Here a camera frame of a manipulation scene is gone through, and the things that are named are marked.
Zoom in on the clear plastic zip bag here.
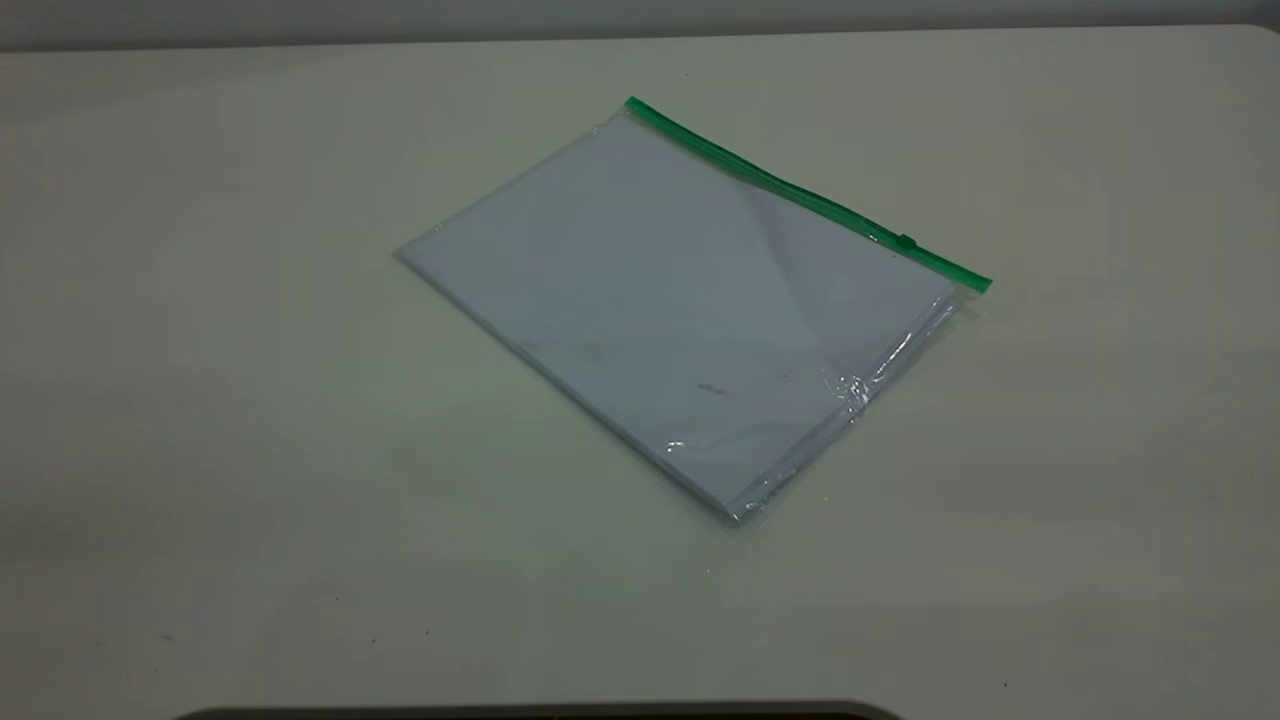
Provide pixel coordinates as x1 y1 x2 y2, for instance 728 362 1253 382
395 95 994 526

